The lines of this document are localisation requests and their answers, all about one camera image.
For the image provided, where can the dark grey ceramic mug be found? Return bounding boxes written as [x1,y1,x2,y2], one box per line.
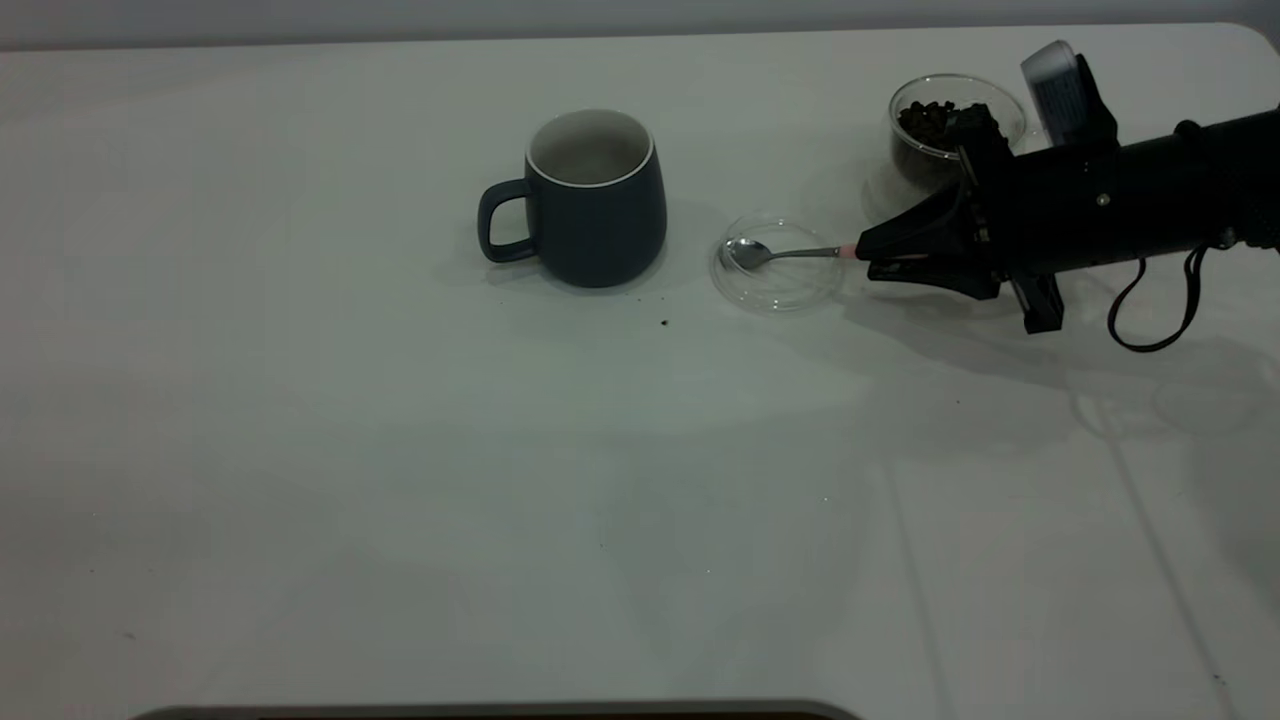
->
[476,108,669,290]

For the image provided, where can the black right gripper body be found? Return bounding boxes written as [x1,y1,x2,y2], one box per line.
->
[985,128,1191,276]

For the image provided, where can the clear double-wall glass cup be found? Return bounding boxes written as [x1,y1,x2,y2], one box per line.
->
[866,74,1041,216]

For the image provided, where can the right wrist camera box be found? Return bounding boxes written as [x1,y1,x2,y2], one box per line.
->
[1020,40,1119,151]

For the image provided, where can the clear round glass lid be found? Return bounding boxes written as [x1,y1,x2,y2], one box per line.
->
[710,213,848,314]

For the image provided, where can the metal spoon with pink handle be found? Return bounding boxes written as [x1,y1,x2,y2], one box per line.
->
[722,237,859,273]

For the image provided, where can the black looped gripper cable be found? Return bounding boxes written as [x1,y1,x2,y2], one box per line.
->
[1107,245,1211,353]

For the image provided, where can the coffee beans in glass cup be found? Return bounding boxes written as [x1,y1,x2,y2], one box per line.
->
[898,100,1001,186]

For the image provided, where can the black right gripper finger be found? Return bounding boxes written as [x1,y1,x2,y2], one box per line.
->
[855,105,1006,259]
[868,258,1066,336]

